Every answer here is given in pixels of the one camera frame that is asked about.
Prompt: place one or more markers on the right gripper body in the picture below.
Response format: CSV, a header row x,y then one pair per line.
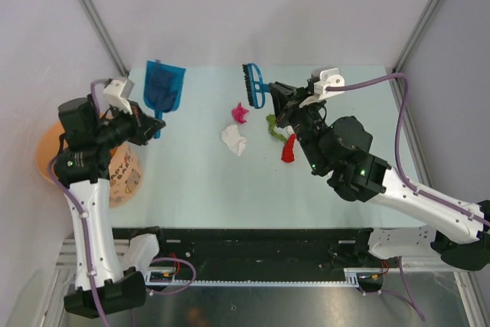
x,y
305,121

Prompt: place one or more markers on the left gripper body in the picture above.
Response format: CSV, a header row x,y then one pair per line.
x,y
122,127

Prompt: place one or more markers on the green twisted paper scrap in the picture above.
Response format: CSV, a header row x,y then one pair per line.
x,y
271,124

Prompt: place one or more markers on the blue hand brush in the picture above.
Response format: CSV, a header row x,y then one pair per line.
x,y
256,88

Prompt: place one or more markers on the red long paper scrap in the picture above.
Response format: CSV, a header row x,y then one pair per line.
x,y
288,155

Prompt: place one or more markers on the blue plastic dustpan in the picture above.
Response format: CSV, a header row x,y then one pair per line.
x,y
177,83

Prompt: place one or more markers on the pink paper scrap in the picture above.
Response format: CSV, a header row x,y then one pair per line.
x,y
239,114

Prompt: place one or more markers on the white paper scrap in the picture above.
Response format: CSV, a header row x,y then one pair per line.
x,y
234,141

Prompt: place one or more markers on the dark blue paper scrap front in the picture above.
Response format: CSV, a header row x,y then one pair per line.
x,y
158,90

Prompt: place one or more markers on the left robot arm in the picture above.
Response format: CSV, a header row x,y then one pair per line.
x,y
104,283

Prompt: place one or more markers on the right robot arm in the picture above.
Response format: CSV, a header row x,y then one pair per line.
x,y
455,231

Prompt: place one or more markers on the orange plastic bucket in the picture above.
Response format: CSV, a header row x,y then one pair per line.
x,y
125,170

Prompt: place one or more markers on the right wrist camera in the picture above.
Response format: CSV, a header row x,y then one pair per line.
x,y
325,82

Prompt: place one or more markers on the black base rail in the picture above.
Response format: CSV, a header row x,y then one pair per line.
x,y
263,255

